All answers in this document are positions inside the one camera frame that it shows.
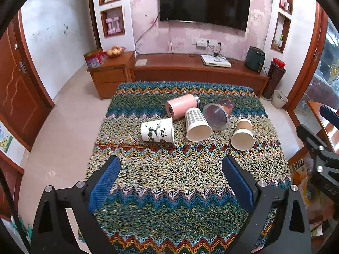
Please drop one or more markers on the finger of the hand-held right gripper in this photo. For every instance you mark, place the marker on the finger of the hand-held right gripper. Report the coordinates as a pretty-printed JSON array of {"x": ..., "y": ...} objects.
[
  {"x": 329, "y": 115},
  {"x": 309, "y": 137}
]

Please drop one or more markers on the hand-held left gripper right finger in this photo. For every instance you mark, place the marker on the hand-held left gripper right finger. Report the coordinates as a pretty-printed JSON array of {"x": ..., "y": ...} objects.
[{"x": 238, "y": 184}]

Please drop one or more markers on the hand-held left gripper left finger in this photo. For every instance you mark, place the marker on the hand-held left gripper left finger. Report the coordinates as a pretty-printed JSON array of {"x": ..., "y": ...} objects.
[{"x": 103, "y": 184}]

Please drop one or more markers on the brown paper cup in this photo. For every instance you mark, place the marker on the brown paper cup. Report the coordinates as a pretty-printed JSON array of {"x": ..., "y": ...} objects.
[{"x": 243, "y": 135}]

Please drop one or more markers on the checked paper cup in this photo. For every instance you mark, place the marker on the checked paper cup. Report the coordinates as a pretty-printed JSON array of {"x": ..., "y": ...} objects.
[{"x": 196, "y": 125}]

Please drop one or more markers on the clear plastic cup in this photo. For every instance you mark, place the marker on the clear plastic cup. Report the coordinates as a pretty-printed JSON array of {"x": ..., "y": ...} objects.
[{"x": 217, "y": 113}]

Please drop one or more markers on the white panda print cup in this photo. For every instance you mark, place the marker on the white panda print cup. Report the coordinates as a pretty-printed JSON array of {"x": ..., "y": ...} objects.
[{"x": 157, "y": 132}]

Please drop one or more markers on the pink steel thermos cup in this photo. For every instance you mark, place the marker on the pink steel thermos cup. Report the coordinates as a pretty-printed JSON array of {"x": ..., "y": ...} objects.
[{"x": 182, "y": 104}]

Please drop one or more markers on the wooden side table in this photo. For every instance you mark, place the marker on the wooden side table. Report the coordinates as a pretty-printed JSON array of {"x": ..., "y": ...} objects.
[{"x": 319, "y": 116}]

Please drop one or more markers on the orange printed bag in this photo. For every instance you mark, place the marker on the orange printed bag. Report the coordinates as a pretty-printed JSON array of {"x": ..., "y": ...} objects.
[{"x": 302, "y": 174}]

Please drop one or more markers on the white bucket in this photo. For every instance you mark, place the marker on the white bucket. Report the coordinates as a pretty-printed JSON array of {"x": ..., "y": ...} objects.
[{"x": 279, "y": 100}]

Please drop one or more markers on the dark wicker basket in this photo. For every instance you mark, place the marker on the dark wicker basket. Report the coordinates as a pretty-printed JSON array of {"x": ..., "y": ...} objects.
[{"x": 274, "y": 82}]

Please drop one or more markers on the colourful zigzag woven rug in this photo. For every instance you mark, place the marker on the colourful zigzag woven rug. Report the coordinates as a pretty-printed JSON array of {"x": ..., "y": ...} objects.
[{"x": 172, "y": 180}]

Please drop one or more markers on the red lidded container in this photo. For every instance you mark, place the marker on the red lidded container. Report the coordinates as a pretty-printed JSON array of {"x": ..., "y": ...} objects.
[{"x": 279, "y": 63}]

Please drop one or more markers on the dark green air fryer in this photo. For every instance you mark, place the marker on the dark green air fryer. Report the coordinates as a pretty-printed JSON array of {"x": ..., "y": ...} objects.
[{"x": 254, "y": 58}]

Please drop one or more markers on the small wooden drawer cabinet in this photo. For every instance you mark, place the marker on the small wooden drawer cabinet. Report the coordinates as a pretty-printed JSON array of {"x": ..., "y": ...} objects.
[{"x": 110, "y": 78}]

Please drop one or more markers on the long wooden television cabinet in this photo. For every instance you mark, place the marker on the long wooden television cabinet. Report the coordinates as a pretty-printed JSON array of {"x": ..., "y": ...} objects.
[{"x": 196, "y": 74}]

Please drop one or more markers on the white set-top box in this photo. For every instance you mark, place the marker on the white set-top box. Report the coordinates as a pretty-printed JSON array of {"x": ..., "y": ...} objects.
[{"x": 214, "y": 61}]

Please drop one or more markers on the red tin box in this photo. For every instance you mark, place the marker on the red tin box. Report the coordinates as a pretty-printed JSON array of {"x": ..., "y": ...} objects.
[{"x": 94, "y": 59}]

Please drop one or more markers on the brown wooden door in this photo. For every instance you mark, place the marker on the brown wooden door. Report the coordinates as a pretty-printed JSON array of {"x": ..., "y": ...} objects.
[{"x": 18, "y": 90}]

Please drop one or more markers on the white paper sheet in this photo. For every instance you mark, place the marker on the white paper sheet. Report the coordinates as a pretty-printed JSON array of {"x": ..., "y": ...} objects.
[{"x": 141, "y": 62}]

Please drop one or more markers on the bowl of fruit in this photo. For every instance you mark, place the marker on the bowl of fruit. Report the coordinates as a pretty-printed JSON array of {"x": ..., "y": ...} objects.
[{"x": 115, "y": 51}]

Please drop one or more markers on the pink dumbbell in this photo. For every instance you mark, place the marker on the pink dumbbell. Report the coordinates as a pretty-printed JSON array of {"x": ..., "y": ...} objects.
[
  {"x": 116, "y": 24},
  {"x": 109, "y": 26}
]

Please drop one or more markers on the animal wall sticker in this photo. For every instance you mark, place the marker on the animal wall sticker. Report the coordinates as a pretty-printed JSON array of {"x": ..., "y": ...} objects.
[{"x": 5, "y": 141}]

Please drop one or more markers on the white wall socket strip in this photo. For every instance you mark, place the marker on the white wall socket strip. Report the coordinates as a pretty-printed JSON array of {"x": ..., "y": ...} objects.
[{"x": 204, "y": 42}]

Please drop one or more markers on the black wall television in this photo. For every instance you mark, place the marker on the black wall television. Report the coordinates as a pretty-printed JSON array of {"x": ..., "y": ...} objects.
[{"x": 204, "y": 0}]

